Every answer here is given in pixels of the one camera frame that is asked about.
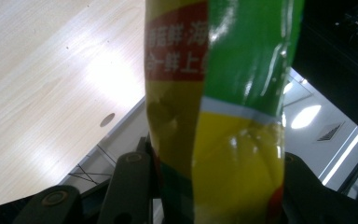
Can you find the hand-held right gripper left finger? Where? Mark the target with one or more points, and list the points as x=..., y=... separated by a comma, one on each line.
x=127, y=186

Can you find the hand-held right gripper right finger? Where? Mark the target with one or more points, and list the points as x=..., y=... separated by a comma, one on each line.
x=301, y=193

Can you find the yellow seasoning pouch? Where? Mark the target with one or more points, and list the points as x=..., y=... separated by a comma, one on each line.
x=230, y=140

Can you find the long ceiling light strip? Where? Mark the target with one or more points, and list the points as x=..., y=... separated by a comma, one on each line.
x=343, y=157

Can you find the ceiling air vent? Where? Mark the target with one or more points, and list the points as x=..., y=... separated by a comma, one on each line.
x=330, y=132

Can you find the oval ceiling lamp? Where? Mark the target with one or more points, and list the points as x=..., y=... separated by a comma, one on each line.
x=306, y=116

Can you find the black curtain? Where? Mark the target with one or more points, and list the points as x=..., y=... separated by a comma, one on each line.
x=332, y=68

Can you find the black frame pole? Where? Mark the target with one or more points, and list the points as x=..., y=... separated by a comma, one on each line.
x=357, y=168

